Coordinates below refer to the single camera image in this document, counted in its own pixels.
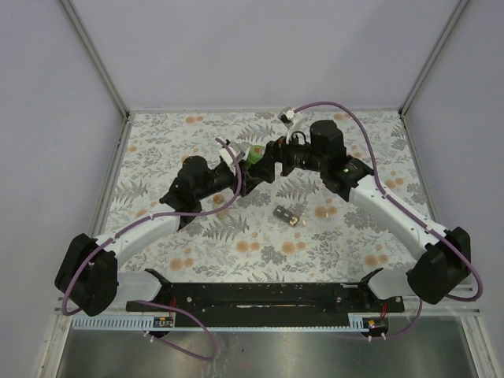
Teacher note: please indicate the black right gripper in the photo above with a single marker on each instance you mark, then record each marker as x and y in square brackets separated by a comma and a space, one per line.
[278, 151]

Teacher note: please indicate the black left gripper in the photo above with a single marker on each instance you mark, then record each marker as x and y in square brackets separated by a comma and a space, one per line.
[248, 183]

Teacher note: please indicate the green bottle cap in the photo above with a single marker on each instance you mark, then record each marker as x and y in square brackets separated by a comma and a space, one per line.
[256, 151]

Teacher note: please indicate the grey weekly pill organizer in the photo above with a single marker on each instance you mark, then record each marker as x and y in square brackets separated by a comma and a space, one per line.
[292, 216]

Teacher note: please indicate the green pill bottle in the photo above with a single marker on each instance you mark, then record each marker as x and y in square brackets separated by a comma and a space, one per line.
[250, 162]

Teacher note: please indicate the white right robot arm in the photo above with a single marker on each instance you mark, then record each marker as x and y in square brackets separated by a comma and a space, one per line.
[442, 255]

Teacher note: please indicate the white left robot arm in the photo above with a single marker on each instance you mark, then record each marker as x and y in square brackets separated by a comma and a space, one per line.
[90, 275]

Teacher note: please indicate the clear pill bottle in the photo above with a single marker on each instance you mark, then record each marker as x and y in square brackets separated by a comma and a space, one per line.
[218, 201]

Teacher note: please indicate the floral table mat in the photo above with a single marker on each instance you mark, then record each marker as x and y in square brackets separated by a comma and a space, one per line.
[242, 241]

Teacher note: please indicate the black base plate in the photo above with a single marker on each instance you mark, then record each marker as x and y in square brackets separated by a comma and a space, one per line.
[275, 299]

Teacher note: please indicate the left aluminium corner post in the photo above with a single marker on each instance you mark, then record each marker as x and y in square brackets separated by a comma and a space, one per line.
[87, 43]

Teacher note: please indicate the aluminium corner post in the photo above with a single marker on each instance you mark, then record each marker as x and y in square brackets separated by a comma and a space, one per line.
[434, 55]
[87, 43]

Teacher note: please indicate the white cable duct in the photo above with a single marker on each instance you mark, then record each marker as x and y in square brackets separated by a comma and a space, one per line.
[219, 323]

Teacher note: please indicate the right aluminium corner post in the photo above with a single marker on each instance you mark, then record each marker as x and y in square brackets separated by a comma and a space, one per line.
[434, 55]

